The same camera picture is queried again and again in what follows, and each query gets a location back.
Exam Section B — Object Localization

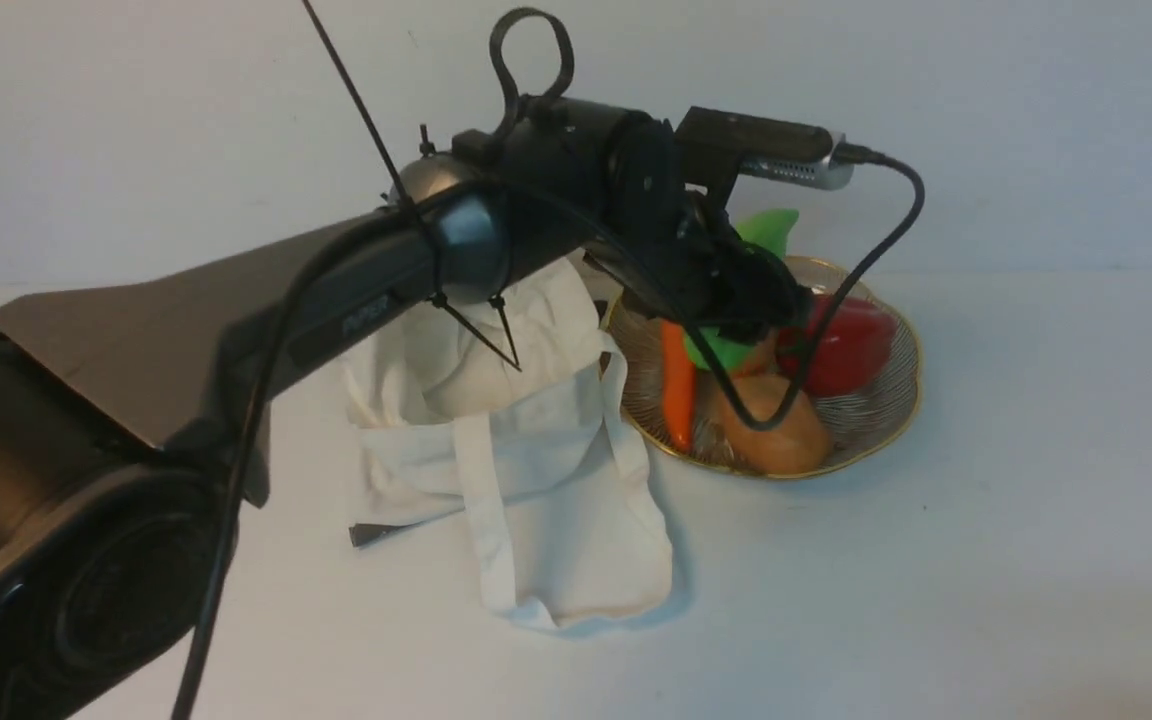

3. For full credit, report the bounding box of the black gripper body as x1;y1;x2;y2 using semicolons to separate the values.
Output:
586;120;814;328

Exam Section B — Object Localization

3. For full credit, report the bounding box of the green vegetable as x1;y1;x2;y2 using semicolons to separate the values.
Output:
698;209;799;374

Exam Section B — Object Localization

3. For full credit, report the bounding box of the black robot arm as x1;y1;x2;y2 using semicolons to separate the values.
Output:
0;92;844;719

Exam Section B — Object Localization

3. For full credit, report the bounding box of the white cloth bag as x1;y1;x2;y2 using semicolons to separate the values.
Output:
338;259;675;632

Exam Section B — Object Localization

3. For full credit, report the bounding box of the orange carrot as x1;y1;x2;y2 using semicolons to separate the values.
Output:
659;320;696;455

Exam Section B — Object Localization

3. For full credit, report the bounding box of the red bell pepper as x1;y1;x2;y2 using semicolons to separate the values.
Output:
776;293;899;397

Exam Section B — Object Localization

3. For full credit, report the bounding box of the brown potato front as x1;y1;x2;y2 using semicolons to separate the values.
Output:
705;374;835;477

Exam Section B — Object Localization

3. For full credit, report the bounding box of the wrist camera black silver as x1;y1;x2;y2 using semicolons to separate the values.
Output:
675;108;852;205

